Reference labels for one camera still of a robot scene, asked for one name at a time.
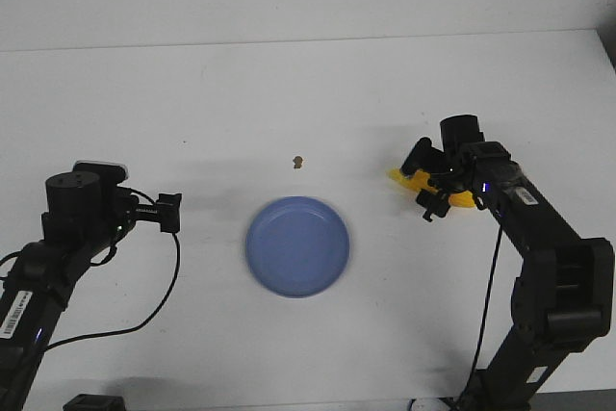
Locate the yellow corn cob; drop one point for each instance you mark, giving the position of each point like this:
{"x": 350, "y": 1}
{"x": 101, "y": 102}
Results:
{"x": 419, "y": 181}

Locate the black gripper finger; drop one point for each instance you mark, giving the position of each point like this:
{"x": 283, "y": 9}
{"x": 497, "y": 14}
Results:
{"x": 168, "y": 204}
{"x": 169, "y": 224}
{"x": 423, "y": 156}
{"x": 434, "y": 204}

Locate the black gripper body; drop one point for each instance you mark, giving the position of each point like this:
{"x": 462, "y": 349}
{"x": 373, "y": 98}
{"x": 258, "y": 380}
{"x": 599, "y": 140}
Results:
{"x": 450, "y": 175}
{"x": 131, "y": 206}

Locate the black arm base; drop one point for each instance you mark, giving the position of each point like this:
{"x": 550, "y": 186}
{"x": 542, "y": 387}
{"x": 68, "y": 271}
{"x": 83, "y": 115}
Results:
{"x": 88, "y": 402}

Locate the blue round plate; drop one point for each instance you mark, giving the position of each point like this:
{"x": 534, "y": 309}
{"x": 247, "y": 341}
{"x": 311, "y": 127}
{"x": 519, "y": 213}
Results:
{"x": 297, "y": 246}

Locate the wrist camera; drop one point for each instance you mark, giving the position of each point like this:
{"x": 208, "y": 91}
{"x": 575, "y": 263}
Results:
{"x": 108, "y": 172}

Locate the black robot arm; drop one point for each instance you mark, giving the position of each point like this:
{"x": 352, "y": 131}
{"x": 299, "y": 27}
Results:
{"x": 89, "y": 213}
{"x": 562, "y": 299}

